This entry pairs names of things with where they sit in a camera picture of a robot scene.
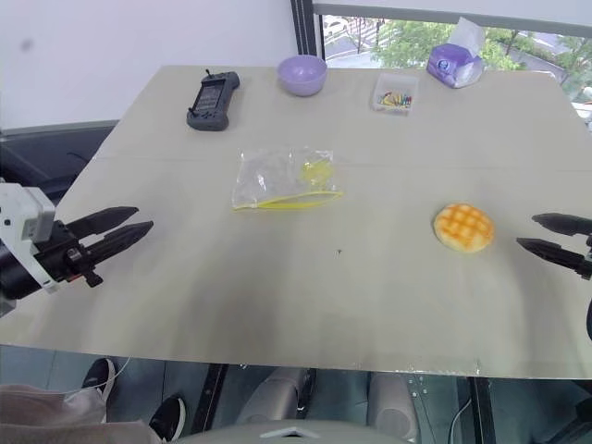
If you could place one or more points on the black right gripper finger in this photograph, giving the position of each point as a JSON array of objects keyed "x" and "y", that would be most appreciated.
[
  {"x": 564, "y": 223},
  {"x": 555, "y": 254}
]

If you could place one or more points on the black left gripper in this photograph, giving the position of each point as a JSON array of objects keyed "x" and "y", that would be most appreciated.
[{"x": 60, "y": 259}]

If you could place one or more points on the yellow pineapple bun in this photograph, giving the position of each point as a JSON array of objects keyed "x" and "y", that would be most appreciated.
[{"x": 464, "y": 228}]

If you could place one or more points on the clear yellow-zip plastic bag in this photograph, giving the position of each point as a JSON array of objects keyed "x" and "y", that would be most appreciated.
[{"x": 282, "y": 180}]

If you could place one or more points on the black seat beside table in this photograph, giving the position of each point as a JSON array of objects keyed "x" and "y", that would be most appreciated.
[{"x": 41, "y": 157}]

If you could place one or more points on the white device at window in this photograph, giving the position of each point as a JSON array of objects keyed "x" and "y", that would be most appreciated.
[{"x": 585, "y": 108}]

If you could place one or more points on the dark grey handheld remote controller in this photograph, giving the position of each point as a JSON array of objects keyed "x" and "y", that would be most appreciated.
[{"x": 210, "y": 102}]

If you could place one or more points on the black table leg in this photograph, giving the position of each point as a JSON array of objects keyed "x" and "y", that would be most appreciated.
[
  {"x": 483, "y": 411},
  {"x": 208, "y": 398}
]

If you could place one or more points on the purple tissue pack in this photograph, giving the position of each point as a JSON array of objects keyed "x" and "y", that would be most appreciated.
[{"x": 451, "y": 65}]

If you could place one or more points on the beige trouser leg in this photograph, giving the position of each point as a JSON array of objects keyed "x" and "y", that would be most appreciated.
[{"x": 51, "y": 416}]

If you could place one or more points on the clear box of coloured clips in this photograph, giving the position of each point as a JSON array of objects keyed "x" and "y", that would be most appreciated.
[{"x": 394, "y": 94}]

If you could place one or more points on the grey rounded robot leg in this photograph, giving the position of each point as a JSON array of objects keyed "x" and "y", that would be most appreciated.
[
  {"x": 273, "y": 393},
  {"x": 390, "y": 402}
]

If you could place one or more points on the green tree outside window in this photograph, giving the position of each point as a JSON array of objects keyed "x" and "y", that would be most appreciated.
[{"x": 407, "y": 44}]

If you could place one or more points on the grey window top bar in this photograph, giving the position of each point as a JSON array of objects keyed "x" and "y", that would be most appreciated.
[{"x": 439, "y": 17}]

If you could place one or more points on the purple bowl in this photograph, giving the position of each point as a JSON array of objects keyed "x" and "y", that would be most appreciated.
[{"x": 301, "y": 76}]

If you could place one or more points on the grey robot torso front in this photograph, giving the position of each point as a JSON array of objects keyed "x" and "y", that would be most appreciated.
[{"x": 291, "y": 432}]

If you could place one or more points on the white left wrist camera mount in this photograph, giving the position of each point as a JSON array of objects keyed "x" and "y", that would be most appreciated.
[{"x": 23, "y": 208}]

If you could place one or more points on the black window frame post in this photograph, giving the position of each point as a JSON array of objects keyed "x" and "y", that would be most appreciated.
[{"x": 305, "y": 28}]

